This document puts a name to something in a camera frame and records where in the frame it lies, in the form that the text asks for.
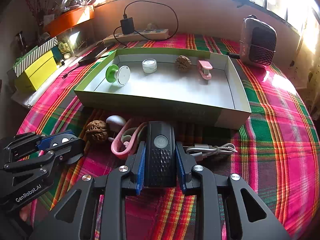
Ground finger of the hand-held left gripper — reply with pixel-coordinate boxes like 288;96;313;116
0;130;76;159
2;138;86;180

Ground dried twigs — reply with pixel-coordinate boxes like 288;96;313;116
22;0;50;30

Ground pale green ear hook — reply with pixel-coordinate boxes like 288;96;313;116
120;124;148;145

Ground black oval remote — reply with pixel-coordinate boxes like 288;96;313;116
49;134;84;165

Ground black charger adapter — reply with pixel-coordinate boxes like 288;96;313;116
120;17;135;35

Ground brown walnut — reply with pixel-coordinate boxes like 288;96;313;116
85;120;109;143
175;56;192;70

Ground pink ear hook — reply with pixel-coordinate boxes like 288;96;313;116
111;119;148;160

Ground small clear plastic jar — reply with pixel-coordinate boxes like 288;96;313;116
142;58;158;74

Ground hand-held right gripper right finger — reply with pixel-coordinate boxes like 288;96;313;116
175;141;292;240

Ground white cable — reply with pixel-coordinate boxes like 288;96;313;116
184;143;237;161

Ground green and white spool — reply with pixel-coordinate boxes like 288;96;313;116
105;64;131;86

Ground yellow striped gift box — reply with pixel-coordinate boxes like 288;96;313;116
12;37;59;77

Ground green cardboard box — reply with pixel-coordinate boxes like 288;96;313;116
74;47;252;130

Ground black charging cable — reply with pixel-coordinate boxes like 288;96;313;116
114;0;179;44

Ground grey mesh heater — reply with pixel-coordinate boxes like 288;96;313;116
239;15;277;67

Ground pink clip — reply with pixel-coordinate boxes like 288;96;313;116
197;59;213;80

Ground black bike light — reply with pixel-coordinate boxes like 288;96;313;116
144;121;178;187

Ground dotted cream curtain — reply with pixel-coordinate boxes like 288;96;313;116
287;7;320;120

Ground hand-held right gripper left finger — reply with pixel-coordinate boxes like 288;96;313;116
30;141;147;240

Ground black phone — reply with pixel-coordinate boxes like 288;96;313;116
79;45;115;65

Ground grey round knob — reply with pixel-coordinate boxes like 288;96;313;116
106;115;127;140

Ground green printed card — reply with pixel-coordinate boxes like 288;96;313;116
58;41;70;54

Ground orange planter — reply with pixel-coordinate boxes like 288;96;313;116
44;5;95;37

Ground white power strip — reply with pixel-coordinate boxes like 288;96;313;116
103;28;169;46

